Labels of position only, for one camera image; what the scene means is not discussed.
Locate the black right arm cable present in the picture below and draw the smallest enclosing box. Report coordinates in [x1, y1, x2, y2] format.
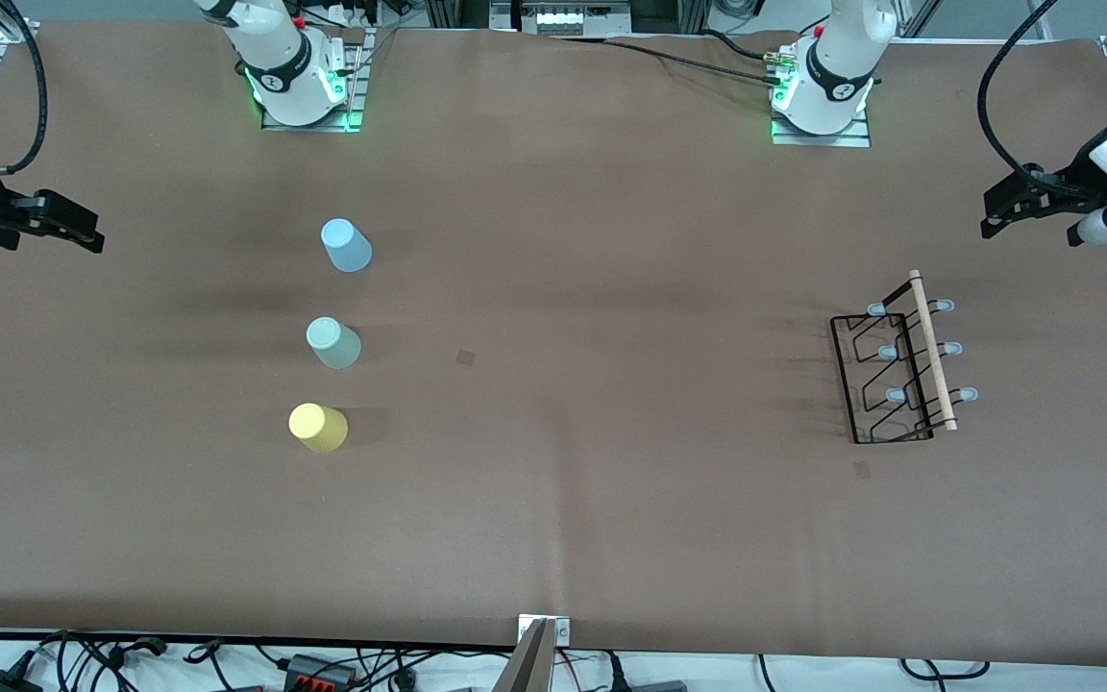
[0, 0, 49, 177]

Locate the brown paper table cover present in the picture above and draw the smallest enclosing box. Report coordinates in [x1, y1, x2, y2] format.
[0, 19, 1107, 666]

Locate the light blue plastic cup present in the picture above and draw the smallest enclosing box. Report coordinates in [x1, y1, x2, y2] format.
[321, 218, 374, 274]

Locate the small metal table bracket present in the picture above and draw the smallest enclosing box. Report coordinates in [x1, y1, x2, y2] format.
[518, 615, 571, 646]

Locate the grey aluminium camera post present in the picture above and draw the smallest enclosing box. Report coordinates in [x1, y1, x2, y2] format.
[491, 618, 557, 692]

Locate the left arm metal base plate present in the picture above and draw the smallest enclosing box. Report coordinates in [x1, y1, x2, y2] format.
[771, 53, 873, 148]

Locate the pale green plastic cup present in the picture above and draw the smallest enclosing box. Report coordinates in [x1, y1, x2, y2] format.
[306, 316, 362, 370]

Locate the yellow plastic cup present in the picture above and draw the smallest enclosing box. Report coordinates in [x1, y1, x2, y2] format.
[288, 403, 350, 454]

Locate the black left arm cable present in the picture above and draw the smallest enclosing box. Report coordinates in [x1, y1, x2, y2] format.
[976, 0, 1095, 195]

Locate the black frame post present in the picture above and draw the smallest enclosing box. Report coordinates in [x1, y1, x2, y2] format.
[426, 0, 492, 30]

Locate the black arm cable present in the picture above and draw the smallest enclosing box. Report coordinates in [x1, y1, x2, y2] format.
[0, 0, 49, 177]
[976, 0, 1095, 195]

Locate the black wire cup holder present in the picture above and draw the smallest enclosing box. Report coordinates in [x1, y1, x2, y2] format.
[829, 269, 980, 446]

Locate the black orange connector block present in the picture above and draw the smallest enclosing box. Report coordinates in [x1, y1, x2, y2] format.
[284, 654, 359, 689]

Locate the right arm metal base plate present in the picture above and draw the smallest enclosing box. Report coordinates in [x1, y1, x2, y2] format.
[260, 27, 369, 133]

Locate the black braided base cable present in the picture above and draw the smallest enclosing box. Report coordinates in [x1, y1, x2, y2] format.
[553, 29, 787, 87]

